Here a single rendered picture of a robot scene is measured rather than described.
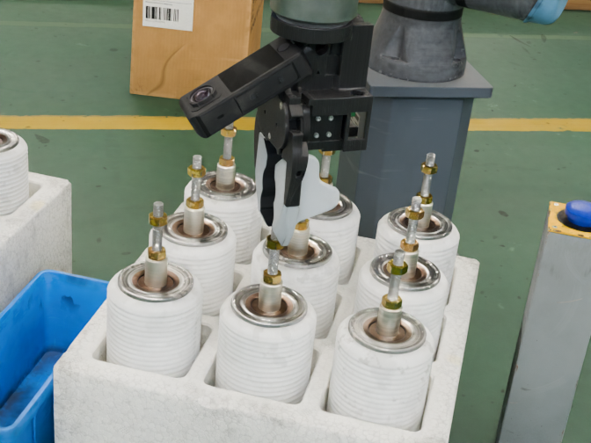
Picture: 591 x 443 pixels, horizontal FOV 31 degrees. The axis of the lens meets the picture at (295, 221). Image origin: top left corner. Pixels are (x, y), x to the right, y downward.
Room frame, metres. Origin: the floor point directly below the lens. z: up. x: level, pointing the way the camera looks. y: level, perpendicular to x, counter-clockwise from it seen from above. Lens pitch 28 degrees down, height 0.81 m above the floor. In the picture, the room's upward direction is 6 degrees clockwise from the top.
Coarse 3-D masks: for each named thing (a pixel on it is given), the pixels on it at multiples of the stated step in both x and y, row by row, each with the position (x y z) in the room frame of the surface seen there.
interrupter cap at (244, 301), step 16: (240, 288) 0.89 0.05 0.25; (256, 288) 0.90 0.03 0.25; (288, 288) 0.90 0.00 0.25; (240, 304) 0.87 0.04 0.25; (256, 304) 0.87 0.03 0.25; (288, 304) 0.88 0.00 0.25; (304, 304) 0.88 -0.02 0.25; (256, 320) 0.84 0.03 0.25; (272, 320) 0.84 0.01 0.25; (288, 320) 0.85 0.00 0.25
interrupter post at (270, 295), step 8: (264, 288) 0.86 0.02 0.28; (272, 288) 0.86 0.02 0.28; (280, 288) 0.87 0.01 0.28; (264, 296) 0.86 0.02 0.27; (272, 296) 0.86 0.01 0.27; (280, 296) 0.87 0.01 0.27; (264, 304) 0.86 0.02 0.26; (272, 304) 0.86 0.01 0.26; (280, 304) 0.87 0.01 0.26; (272, 312) 0.86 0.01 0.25
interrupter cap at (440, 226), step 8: (400, 208) 1.11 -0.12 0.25; (392, 216) 1.09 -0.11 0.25; (400, 216) 1.09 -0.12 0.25; (432, 216) 1.10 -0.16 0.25; (440, 216) 1.10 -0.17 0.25; (392, 224) 1.07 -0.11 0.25; (400, 224) 1.07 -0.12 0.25; (432, 224) 1.08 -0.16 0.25; (440, 224) 1.08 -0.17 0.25; (448, 224) 1.08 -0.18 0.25; (400, 232) 1.05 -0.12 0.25; (416, 232) 1.05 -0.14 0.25; (424, 232) 1.06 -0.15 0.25; (432, 232) 1.06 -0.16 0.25; (440, 232) 1.06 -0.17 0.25; (448, 232) 1.06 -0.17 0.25
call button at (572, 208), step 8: (576, 200) 1.02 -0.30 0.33; (584, 200) 1.02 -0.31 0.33; (568, 208) 1.00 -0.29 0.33; (576, 208) 1.00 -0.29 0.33; (584, 208) 1.00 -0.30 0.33; (568, 216) 1.00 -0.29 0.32; (576, 216) 0.99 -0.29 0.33; (584, 216) 0.99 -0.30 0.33; (576, 224) 0.99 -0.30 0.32; (584, 224) 0.99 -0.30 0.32
